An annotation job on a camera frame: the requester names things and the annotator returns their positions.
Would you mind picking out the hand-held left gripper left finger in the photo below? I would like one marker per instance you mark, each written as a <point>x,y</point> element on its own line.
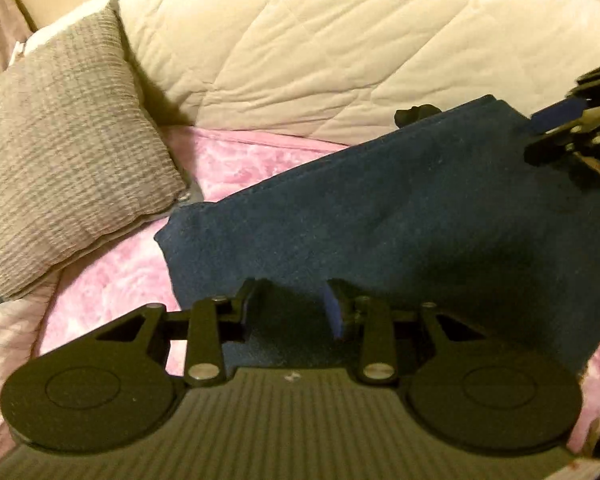
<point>247,306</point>

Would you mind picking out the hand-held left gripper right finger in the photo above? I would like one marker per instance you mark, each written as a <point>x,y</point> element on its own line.
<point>336,314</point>

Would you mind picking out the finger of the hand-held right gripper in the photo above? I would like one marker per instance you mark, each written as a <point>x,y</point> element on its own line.
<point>570,150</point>
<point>560,114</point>

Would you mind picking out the blue denim jeans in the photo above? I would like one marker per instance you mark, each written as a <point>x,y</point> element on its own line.
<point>405,210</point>

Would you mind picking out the pink floral bed sheet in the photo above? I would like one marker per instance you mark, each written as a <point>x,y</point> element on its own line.
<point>130,280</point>

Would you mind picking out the black garment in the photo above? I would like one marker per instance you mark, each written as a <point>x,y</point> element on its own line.
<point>417,114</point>

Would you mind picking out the grey textured pillow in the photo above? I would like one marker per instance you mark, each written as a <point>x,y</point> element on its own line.
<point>65,160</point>

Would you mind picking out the cream quilt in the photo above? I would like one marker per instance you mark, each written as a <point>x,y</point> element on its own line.
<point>330,45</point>

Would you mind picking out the white striped pillow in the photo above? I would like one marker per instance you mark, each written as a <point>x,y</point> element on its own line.
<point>5,360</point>

